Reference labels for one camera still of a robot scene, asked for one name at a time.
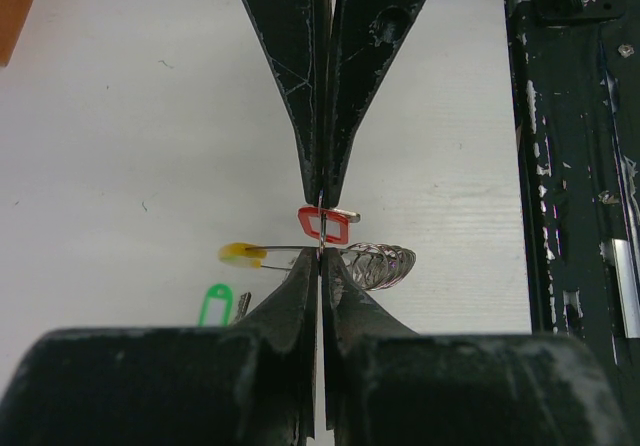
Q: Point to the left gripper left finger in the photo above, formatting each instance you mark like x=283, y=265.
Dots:
x=274, y=393

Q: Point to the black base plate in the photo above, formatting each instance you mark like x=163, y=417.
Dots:
x=575, y=78

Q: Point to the key with red tag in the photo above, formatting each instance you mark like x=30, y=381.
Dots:
x=331, y=225

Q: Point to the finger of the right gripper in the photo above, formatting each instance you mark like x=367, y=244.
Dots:
x=292, y=36
x=365, y=39

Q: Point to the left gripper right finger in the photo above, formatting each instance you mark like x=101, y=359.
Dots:
x=387, y=384

